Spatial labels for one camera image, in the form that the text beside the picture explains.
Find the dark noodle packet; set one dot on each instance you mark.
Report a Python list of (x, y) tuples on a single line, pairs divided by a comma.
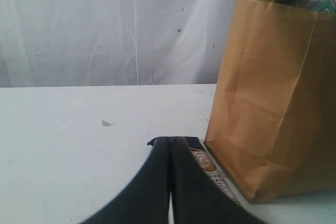
[(196, 183)]

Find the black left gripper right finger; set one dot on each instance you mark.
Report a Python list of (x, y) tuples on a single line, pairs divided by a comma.
[(216, 217)]

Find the white backdrop curtain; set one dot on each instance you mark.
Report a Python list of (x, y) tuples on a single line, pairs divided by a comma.
[(65, 43)]

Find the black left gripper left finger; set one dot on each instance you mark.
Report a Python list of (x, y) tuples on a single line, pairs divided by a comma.
[(146, 198)]

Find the large brown paper bag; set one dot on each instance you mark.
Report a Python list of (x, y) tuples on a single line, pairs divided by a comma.
[(272, 125)]

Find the white paper scrap on table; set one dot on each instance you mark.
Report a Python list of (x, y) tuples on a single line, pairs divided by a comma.
[(106, 123)]

